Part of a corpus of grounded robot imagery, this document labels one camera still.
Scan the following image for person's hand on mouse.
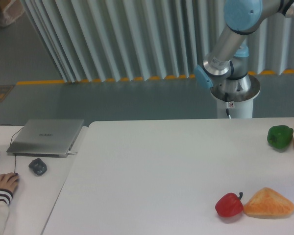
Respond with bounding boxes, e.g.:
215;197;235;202
0;172;18;194

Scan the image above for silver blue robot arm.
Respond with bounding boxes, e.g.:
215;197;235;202
194;0;294;88

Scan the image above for red bell pepper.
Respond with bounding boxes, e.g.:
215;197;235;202
215;192;244;217

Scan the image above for green bell pepper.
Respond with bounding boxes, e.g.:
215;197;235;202
267;125;294;149

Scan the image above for dark grey small device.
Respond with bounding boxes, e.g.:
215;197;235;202
28;158;48;176

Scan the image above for silver closed laptop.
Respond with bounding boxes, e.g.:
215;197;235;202
6;119;84;157

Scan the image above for white folding partition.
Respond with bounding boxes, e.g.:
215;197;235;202
22;0;294;83

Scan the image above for clutter in top corner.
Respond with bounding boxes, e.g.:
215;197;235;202
0;0;25;28

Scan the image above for orange bread slice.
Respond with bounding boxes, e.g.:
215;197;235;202
243;188;294;219

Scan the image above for black mouse cable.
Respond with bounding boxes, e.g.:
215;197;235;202
0;123;25;175

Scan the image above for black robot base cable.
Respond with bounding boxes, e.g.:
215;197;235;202
224;92;232;119

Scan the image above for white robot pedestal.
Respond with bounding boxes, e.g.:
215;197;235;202
210;75;260;118

